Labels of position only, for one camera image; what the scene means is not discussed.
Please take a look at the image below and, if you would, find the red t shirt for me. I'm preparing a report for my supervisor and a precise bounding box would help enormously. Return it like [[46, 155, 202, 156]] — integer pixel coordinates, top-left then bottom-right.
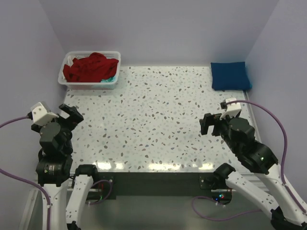
[[68, 52, 118, 83]]

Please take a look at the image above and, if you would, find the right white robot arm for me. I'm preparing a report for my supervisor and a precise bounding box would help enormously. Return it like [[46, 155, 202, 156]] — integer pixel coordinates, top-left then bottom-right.
[[200, 113, 307, 230]]

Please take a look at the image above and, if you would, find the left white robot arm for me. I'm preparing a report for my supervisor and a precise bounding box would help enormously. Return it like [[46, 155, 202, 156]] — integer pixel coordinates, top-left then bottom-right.
[[31, 102, 98, 230]]

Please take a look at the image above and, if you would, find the white t shirt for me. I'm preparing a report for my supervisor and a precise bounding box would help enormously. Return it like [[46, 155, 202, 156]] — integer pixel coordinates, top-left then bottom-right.
[[62, 55, 78, 81]]

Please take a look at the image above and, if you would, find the folded blue t shirt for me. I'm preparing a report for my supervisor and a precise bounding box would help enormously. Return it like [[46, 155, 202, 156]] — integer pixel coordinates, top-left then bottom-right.
[[211, 62, 252, 91]]

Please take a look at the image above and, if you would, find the teal t shirt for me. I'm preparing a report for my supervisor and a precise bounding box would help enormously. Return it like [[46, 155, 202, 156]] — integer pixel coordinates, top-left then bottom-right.
[[100, 77, 115, 83]]

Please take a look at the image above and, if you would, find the white plastic laundry basket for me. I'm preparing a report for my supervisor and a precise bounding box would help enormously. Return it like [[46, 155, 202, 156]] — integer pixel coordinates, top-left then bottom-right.
[[58, 51, 121, 90]]

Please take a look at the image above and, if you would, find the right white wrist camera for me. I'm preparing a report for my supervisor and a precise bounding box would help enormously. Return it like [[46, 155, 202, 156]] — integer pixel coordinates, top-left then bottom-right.
[[220, 98, 242, 120]]

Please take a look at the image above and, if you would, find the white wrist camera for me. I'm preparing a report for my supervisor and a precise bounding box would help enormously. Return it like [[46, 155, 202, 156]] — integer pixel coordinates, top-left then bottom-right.
[[28, 102, 59, 126], [220, 98, 242, 120]]

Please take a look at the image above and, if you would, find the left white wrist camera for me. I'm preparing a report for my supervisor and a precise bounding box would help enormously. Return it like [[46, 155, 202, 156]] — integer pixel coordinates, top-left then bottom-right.
[[28, 102, 59, 126]]

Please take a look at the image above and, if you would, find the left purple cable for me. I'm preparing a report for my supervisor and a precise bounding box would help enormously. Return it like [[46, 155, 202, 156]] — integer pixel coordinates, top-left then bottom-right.
[[0, 115, 52, 230]]

